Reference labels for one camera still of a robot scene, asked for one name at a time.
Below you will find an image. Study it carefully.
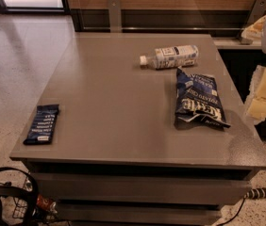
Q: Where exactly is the black wire basket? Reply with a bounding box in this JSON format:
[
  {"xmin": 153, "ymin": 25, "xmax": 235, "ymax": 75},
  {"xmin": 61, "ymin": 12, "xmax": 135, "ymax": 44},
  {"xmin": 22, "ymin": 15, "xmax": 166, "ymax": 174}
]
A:
[{"xmin": 11, "ymin": 172, "xmax": 61, "ymax": 226}]

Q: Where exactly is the right metal railing post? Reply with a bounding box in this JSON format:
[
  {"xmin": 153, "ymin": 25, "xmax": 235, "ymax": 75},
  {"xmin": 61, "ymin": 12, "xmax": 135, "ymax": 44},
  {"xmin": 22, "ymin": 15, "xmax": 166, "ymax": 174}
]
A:
[{"xmin": 239, "ymin": 0, "xmax": 266, "ymax": 45}]

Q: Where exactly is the grey table with drawers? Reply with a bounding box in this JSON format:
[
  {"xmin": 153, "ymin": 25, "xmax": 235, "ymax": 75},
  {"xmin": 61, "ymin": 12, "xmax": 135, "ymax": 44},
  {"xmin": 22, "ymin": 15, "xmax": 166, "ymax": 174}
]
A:
[{"xmin": 10, "ymin": 33, "xmax": 266, "ymax": 226}]

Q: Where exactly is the orange can in basket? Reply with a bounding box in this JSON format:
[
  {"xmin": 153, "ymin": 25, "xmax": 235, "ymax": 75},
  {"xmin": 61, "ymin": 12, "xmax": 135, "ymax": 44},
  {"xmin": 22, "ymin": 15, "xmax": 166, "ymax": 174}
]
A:
[{"xmin": 37, "ymin": 194, "xmax": 57, "ymax": 214}]

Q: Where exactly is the metal railing post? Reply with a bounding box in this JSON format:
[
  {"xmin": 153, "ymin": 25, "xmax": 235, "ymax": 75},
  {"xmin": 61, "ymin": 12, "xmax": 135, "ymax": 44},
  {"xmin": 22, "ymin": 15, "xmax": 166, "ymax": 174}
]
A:
[
  {"xmin": 108, "ymin": 0, "xmax": 122, "ymax": 33},
  {"xmin": 239, "ymin": 0, "xmax": 266, "ymax": 45}
]

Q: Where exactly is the left metal railing post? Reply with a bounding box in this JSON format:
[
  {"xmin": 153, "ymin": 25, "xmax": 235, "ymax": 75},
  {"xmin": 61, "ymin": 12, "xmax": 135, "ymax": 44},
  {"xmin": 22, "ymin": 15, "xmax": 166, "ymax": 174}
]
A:
[{"xmin": 108, "ymin": 0, "xmax": 122, "ymax": 33}]

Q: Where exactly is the clear bottle with blue label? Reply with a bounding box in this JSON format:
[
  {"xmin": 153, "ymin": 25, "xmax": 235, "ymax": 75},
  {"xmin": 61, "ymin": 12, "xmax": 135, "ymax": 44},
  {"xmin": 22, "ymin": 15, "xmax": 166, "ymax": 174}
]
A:
[{"xmin": 140, "ymin": 45, "xmax": 199, "ymax": 70}]

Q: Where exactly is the blue kettle potato chip bag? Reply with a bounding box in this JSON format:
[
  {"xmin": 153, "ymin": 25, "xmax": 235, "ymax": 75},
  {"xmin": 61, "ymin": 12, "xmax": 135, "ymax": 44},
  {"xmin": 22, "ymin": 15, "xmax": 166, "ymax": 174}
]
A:
[{"xmin": 175, "ymin": 68, "xmax": 230, "ymax": 128}]

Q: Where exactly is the blue rxbar blueberry bar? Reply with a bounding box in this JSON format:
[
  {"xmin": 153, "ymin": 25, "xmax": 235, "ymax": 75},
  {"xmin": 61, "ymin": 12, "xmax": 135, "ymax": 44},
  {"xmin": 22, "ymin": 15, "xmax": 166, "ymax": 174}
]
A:
[{"xmin": 23, "ymin": 105, "xmax": 59, "ymax": 145}]

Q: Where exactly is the black floor cable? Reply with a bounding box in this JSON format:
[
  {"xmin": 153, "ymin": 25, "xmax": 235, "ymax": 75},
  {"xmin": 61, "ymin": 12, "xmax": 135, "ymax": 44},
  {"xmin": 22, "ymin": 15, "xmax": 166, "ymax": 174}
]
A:
[{"xmin": 216, "ymin": 195, "xmax": 247, "ymax": 226}]

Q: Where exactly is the striped cable connector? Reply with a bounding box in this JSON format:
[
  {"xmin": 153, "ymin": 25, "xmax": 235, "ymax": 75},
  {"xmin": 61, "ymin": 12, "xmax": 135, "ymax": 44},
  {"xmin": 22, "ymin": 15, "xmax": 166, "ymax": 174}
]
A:
[{"xmin": 246, "ymin": 187, "xmax": 266, "ymax": 200}]

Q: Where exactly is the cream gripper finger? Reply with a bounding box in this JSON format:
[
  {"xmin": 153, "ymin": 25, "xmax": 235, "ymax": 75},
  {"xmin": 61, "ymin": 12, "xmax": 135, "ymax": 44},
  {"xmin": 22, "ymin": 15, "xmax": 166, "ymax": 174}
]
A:
[
  {"xmin": 245, "ymin": 65, "xmax": 266, "ymax": 121},
  {"xmin": 241, "ymin": 15, "xmax": 266, "ymax": 40}
]

